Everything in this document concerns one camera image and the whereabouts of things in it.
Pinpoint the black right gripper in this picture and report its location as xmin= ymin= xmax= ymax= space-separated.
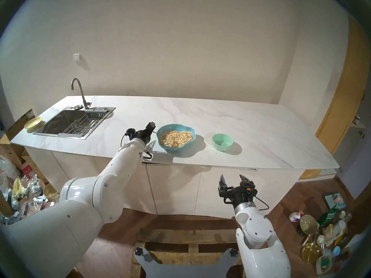
xmin=218 ymin=174 xmax=259 ymax=207

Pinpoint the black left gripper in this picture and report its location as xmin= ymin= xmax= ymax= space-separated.
xmin=134 ymin=129 xmax=154 ymax=146

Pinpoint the blue flower-shaped bowl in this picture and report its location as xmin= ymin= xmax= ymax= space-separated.
xmin=157 ymin=124 xmax=197 ymax=151

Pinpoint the small mint green bowl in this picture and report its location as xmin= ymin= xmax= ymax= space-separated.
xmin=212 ymin=133 xmax=234 ymax=152

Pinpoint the large oat flake pile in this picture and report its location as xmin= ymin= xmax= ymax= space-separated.
xmin=160 ymin=131 xmax=194 ymax=148

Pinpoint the white counter cabinet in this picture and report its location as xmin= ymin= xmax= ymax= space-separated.
xmin=25 ymin=147 xmax=305 ymax=220

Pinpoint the metal sink drain rack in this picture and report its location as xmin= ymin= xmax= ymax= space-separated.
xmin=59 ymin=118 xmax=100 ymax=135

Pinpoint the wooden pallet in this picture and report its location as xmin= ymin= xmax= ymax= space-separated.
xmin=130 ymin=228 xmax=244 ymax=278

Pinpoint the curved metal faucet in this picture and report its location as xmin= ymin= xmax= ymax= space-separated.
xmin=71 ymin=78 xmax=92 ymax=110

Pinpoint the gold mesh strainer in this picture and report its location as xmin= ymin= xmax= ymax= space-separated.
xmin=299 ymin=215 xmax=320 ymax=246

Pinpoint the stainless steel sink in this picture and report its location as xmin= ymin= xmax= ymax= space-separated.
xmin=33 ymin=107 xmax=116 ymax=140

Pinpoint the green snack bag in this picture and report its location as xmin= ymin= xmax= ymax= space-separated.
xmin=318 ymin=208 xmax=339 ymax=227

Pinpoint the black framed tablet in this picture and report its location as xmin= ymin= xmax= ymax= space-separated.
xmin=322 ymin=192 xmax=347 ymax=210

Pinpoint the gold round plate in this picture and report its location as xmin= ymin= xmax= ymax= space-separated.
xmin=301 ymin=243 xmax=320 ymax=264

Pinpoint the pale yellow dish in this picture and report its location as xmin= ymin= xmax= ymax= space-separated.
xmin=24 ymin=117 xmax=43 ymax=131

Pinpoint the brown cardboard box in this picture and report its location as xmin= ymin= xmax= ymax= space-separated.
xmin=0 ymin=108 xmax=37 ymax=165

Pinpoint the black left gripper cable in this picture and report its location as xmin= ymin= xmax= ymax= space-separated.
xmin=121 ymin=128 xmax=153 ymax=160

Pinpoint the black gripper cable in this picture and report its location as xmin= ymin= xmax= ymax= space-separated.
xmin=121 ymin=128 xmax=153 ymax=160
xmin=252 ymin=194 xmax=270 ymax=211

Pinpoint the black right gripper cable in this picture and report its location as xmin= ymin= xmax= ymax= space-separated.
xmin=252 ymin=194 xmax=270 ymax=211

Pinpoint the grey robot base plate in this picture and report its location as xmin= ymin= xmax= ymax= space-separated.
xmin=134 ymin=248 xmax=239 ymax=278

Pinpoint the gold wire basket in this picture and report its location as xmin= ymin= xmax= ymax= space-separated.
xmin=43 ymin=183 xmax=60 ymax=200

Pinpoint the wooden door frame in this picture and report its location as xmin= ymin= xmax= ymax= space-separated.
xmin=299 ymin=17 xmax=371 ymax=180

